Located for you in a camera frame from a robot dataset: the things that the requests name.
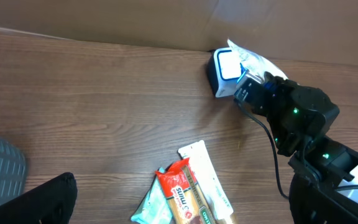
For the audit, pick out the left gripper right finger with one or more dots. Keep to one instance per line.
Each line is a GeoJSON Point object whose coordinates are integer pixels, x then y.
{"type": "Point", "coordinates": [309, 204]}

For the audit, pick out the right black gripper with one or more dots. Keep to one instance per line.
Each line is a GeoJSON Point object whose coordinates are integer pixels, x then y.
{"type": "Point", "coordinates": [270, 98]}

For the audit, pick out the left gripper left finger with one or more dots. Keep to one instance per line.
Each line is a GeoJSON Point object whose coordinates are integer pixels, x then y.
{"type": "Point", "coordinates": [50, 203]}

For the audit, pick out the beige clear food pouch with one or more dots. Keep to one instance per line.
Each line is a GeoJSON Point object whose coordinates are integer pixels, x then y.
{"type": "Point", "coordinates": [255, 65]}

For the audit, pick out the white tube gold cap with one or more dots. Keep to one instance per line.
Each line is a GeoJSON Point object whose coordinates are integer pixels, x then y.
{"type": "Point", "coordinates": [210, 185]}

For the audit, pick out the teal snack packet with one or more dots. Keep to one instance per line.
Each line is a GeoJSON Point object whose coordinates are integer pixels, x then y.
{"type": "Point", "coordinates": [153, 209]}

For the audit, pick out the orange spaghetti pack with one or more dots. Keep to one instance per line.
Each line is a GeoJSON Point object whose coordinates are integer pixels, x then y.
{"type": "Point", "coordinates": [183, 194]}

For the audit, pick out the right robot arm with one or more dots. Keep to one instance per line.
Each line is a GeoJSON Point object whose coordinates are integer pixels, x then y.
{"type": "Point", "coordinates": [324, 188]}

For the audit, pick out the white barcode scanner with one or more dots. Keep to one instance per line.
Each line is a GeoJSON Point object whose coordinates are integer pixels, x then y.
{"type": "Point", "coordinates": [223, 71]}

